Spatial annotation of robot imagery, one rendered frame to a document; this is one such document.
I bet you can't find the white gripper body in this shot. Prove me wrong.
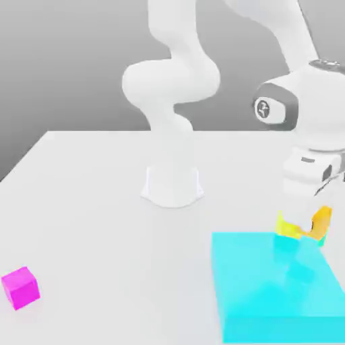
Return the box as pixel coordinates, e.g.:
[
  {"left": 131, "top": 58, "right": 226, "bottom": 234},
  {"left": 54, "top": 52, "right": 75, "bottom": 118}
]
[{"left": 282, "top": 181, "right": 319, "bottom": 233}]

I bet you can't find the small yellow cube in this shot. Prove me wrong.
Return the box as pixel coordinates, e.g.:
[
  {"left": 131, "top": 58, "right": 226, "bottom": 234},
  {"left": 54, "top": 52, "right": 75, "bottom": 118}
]
[{"left": 275, "top": 206, "right": 333, "bottom": 241}]

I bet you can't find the small magenta cube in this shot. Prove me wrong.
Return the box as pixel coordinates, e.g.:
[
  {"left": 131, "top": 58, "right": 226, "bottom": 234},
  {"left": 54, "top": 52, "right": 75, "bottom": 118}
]
[{"left": 1, "top": 265, "right": 42, "bottom": 311}]

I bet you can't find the large cyan box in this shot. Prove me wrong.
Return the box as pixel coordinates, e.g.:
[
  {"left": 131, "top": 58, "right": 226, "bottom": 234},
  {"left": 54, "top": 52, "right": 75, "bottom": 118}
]
[{"left": 211, "top": 231, "right": 345, "bottom": 345}]

